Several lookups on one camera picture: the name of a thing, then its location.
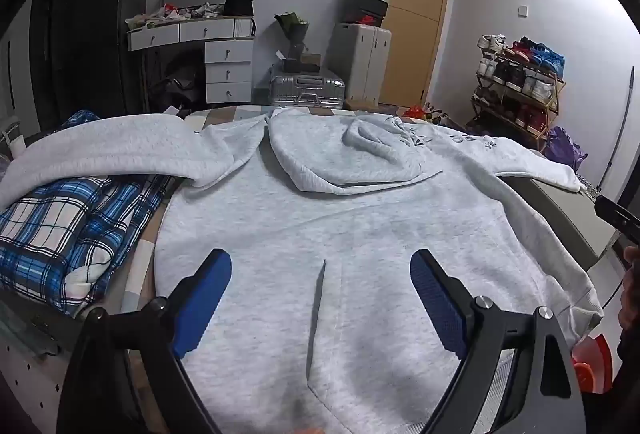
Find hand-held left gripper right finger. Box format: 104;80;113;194
409;249;587;434

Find white perforated panel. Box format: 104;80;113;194
0;304;76;415

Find checkered bed sheet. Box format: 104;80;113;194
107;105;451;434

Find person's right hand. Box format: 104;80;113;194
619;245;640;331

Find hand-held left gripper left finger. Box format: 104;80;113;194
56;248;233;434

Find white suitcase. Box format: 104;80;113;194
327;22;392;102

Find stack of shoe boxes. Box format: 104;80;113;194
342;0;393;28

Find small dark boxes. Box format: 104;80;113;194
280;54;321;73

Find purple bag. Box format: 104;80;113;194
544;126;588;172

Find red basin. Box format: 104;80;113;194
572;334;613;395

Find blue plaid quilt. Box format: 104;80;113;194
0;110;173;317

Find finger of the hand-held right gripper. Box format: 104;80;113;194
595;195;640;245

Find shoe rack with shoes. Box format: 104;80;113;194
470;35;566;149

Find pile of toys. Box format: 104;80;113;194
402;102;451;127

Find silver suitcase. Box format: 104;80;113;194
270;68;346;109

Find grey bed footboard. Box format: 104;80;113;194
505;174;621;265

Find grey wall pipe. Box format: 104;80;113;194
602;68;636;185

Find pile of desk clutter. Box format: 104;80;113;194
125;2;226;30

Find white dressing table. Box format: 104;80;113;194
126;15;257;104

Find black wardrobe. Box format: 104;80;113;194
30;0;151;125

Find grey hoodie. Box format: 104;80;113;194
0;108;605;434

